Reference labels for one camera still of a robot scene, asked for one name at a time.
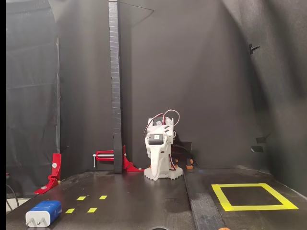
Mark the black clip on backdrop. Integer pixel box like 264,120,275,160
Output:
248,43,261,55

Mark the yellow tape square outline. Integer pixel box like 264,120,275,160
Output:
211,183,299,212

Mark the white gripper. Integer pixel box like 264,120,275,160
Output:
144,133,171,181

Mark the black power cable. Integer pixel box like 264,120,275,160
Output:
170,143,192,159

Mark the red corner bracket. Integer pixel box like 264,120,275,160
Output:
122,145,145,173

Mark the blue white charger block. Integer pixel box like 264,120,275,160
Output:
25,200,62,228

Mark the red screw clamp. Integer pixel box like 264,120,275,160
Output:
92,150,115,168

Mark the thin black cable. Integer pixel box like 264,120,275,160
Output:
6,184,20,213

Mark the gripper servo wire loop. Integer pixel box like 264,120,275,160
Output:
143,109,180,139

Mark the red angled bracket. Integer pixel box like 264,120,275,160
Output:
33,153,62,195

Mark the tall black post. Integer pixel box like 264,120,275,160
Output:
107,0,133,173

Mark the black table strip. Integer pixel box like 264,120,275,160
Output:
183,167,226,230

